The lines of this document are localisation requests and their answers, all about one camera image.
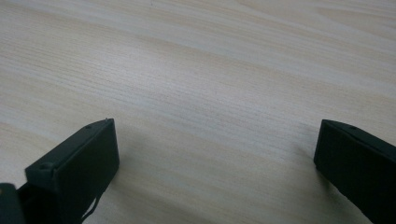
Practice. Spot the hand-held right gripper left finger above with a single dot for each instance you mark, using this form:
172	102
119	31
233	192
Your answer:
77	161

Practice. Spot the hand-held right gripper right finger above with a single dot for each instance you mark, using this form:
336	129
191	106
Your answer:
358	161

